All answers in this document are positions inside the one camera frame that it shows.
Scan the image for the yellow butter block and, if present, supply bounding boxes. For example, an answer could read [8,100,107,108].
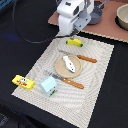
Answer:
[12,75,35,90]

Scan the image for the fork with wooden handle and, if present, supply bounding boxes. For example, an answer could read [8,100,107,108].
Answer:
[43,70,85,90]

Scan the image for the round wooden plate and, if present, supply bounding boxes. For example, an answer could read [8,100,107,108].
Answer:
[55,55,82,78]

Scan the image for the beige woven placemat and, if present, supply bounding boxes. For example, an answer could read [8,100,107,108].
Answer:
[13,36,114,128]

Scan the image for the beige bowl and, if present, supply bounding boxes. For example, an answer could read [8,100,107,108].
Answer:
[117,4,128,30]

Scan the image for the dark grey saucepan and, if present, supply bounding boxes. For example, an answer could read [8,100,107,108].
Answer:
[89,0,109,25]

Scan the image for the light blue milk carton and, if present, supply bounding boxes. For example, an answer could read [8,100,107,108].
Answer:
[40,76,58,97]

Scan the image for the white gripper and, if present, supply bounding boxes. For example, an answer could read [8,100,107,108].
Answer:
[57,0,92,36]

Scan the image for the knife with wooden handle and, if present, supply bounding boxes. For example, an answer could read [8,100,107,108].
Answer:
[58,50,97,63]

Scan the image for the yellow toy banana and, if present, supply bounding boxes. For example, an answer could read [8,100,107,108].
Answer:
[66,38,83,47]

